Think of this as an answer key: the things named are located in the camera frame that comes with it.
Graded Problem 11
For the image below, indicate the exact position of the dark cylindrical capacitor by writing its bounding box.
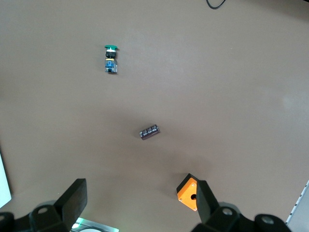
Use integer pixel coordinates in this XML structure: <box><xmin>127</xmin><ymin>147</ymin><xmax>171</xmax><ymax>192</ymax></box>
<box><xmin>139</xmin><ymin>124</ymin><xmax>160</xmax><ymax>141</ymax></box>

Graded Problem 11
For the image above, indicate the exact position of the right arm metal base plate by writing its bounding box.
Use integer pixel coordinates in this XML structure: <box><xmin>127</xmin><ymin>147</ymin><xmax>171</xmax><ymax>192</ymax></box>
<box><xmin>71</xmin><ymin>217</ymin><xmax>120</xmax><ymax>232</ymax></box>

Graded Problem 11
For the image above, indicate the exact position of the looped black cable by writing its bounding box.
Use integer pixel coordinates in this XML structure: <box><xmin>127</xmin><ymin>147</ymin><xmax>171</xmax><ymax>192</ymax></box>
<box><xmin>206</xmin><ymin>0</ymin><xmax>228</xmax><ymax>11</ymax></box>

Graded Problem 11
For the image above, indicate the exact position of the aluminium table frame rail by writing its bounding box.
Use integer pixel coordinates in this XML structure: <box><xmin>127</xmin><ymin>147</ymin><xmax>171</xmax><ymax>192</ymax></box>
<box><xmin>286</xmin><ymin>178</ymin><xmax>309</xmax><ymax>225</ymax></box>

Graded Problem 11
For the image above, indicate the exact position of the orange button enclosure box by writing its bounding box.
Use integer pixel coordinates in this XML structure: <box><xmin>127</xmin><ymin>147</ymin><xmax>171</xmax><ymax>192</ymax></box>
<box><xmin>176</xmin><ymin>173</ymin><xmax>206</xmax><ymax>212</ymax></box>

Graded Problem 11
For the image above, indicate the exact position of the white drawer cabinet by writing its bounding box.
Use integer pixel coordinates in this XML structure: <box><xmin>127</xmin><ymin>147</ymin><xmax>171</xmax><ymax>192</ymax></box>
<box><xmin>0</xmin><ymin>142</ymin><xmax>12</xmax><ymax>210</ymax></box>

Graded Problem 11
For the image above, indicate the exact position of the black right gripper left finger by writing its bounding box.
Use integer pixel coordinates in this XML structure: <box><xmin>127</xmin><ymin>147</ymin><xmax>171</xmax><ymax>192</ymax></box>
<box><xmin>0</xmin><ymin>178</ymin><xmax>87</xmax><ymax>232</ymax></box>

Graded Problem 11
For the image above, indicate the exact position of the green push button switch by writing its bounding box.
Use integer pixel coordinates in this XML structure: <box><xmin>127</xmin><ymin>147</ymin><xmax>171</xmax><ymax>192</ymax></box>
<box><xmin>104</xmin><ymin>44</ymin><xmax>119</xmax><ymax>74</ymax></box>

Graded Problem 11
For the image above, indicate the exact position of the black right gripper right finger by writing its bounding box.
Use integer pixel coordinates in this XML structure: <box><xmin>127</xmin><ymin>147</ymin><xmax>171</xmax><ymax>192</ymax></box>
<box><xmin>190</xmin><ymin>180</ymin><xmax>294</xmax><ymax>232</ymax></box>

